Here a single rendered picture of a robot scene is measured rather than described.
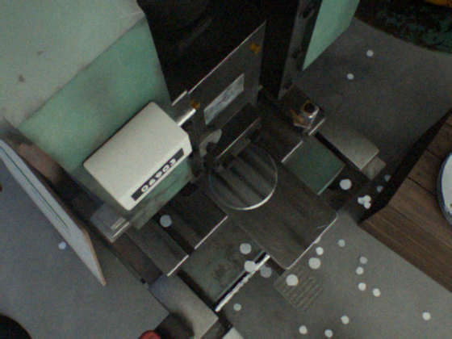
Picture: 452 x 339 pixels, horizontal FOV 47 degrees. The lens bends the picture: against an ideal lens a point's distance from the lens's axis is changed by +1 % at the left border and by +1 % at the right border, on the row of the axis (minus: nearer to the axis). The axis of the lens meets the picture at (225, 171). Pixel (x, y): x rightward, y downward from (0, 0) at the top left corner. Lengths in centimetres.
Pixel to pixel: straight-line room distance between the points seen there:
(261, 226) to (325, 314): 83
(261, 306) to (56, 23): 147
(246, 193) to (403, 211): 61
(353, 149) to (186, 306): 47
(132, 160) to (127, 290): 136
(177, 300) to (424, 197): 73
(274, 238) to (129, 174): 57
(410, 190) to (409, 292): 44
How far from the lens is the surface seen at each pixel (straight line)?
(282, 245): 92
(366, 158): 113
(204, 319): 105
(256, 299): 169
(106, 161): 38
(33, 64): 30
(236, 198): 93
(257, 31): 61
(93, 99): 33
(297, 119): 97
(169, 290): 106
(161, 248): 100
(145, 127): 38
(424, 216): 145
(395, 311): 176
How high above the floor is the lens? 169
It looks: 75 degrees down
